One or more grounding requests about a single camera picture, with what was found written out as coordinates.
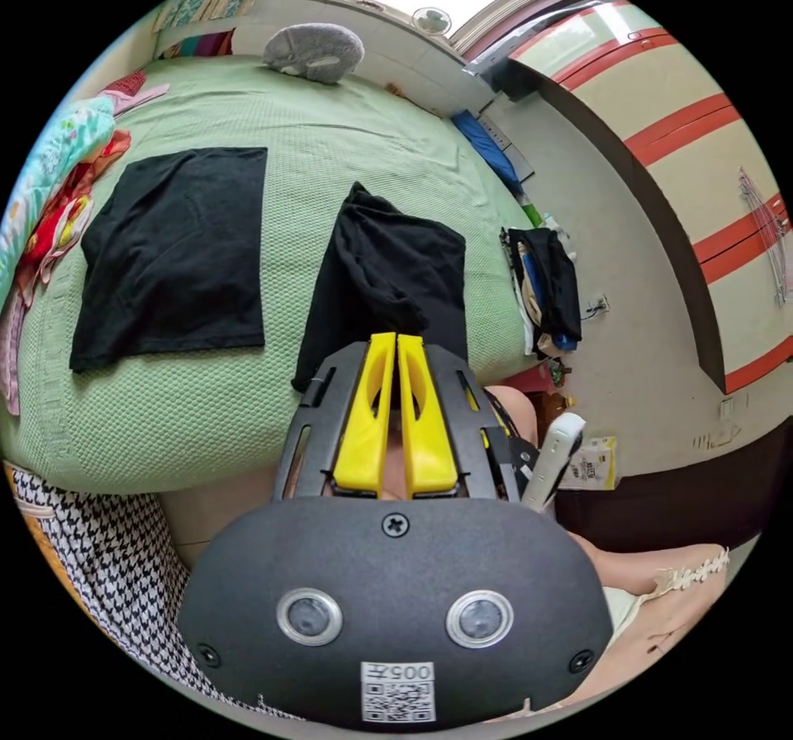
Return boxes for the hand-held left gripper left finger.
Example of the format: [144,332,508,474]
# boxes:
[333,331,397,498]

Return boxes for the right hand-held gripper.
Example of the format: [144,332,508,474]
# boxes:
[482,392,541,503]

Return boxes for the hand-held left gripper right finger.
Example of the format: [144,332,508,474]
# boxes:
[397,333,461,500]

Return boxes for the black graphic short sleeve shirt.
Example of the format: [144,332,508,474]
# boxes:
[291,181,469,394]

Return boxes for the small white yellow carton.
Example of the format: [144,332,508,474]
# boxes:
[567,436,620,492]

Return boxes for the pile of clothes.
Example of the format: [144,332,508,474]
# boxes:
[500,226,583,358]
[0,68,169,418]

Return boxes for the folded black garment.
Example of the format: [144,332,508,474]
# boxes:
[69,146,268,374]

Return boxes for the black white houndstooth cloth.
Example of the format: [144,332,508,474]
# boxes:
[11,466,305,723]

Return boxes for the bed with green woven cover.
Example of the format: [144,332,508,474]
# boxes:
[0,55,537,496]

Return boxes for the cream cupboard with red stripes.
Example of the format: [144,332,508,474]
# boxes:
[507,0,793,396]

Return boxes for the grey plush pillow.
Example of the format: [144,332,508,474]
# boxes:
[261,22,365,86]

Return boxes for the small fan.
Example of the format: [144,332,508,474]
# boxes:
[411,6,453,36]

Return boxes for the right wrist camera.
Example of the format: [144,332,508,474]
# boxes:
[520,412,587,512]

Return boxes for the bundle of wire hangers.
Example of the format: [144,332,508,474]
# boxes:
[737,167,793,309]

